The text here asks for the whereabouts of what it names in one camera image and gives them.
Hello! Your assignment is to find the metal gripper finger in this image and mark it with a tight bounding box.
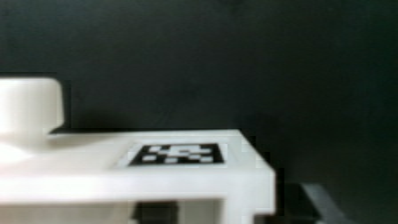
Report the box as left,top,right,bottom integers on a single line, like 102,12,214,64
274,182,358,224

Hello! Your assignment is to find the white front drawer box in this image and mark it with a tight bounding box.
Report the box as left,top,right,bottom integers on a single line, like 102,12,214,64
0,77,276,224

